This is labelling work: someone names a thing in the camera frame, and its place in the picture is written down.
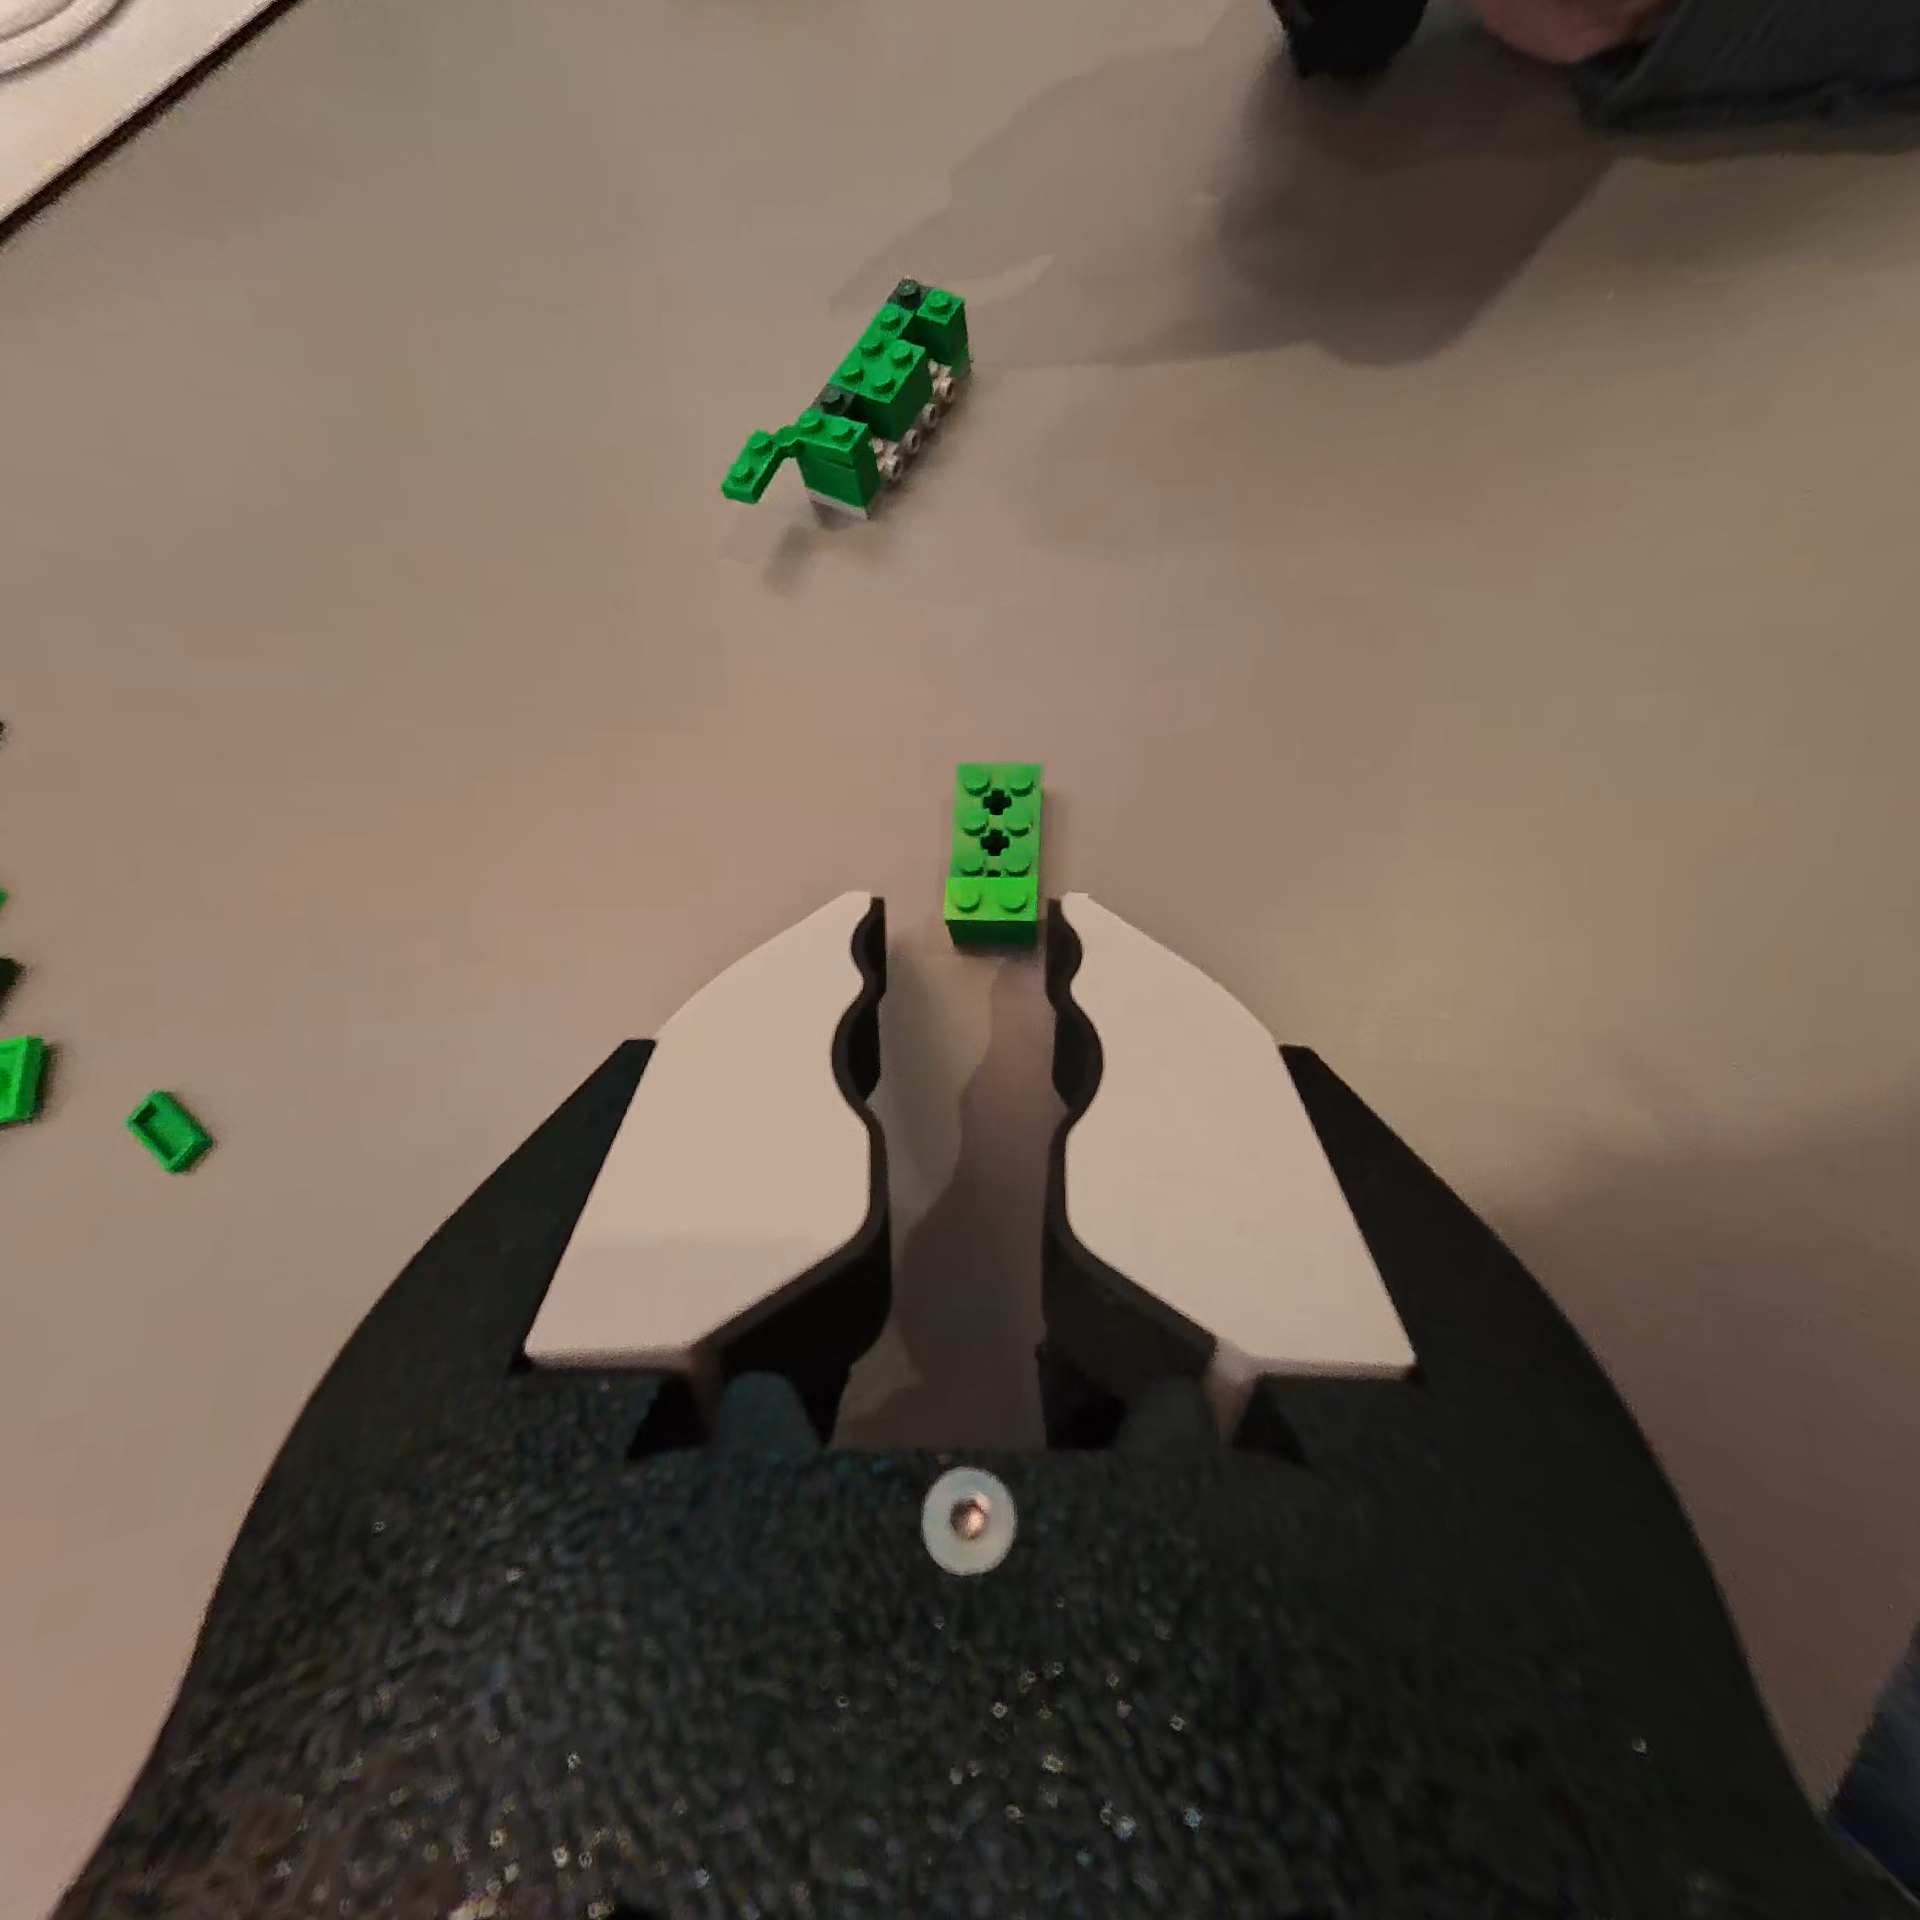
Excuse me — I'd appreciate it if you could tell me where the grey desk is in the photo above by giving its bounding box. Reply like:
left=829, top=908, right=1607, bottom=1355
left=0, top=0, right=1920, bottom=1859

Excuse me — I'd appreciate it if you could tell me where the small green brick build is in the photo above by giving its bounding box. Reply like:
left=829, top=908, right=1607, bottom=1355
left=720, top=273, right=973, bottom=527

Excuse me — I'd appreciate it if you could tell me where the person's right forearm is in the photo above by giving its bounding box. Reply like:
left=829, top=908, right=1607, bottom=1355
left=1564, top=0, right=1920, bottom=131

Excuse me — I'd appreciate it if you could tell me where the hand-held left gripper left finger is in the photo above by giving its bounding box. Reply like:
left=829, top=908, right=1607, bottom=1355
left=518, top=888, right=898, bottom=1450

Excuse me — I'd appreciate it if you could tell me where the person's right hand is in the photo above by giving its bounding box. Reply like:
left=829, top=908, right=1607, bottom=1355
left=1464, top=0, right=1674, bottom=62

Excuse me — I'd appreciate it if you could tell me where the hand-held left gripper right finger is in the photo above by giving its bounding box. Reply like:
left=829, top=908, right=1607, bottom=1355
left=1041, top=888, right=1421, bottom=1450

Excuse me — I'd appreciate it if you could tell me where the long green toy brick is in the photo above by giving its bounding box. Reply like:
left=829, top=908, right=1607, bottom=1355
left=942, top=763, right=1048, bottom=948

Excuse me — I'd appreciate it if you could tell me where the pile of green toy bricks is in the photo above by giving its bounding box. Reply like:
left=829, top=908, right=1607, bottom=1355
left=0, top=724, right=218, bottom=1173

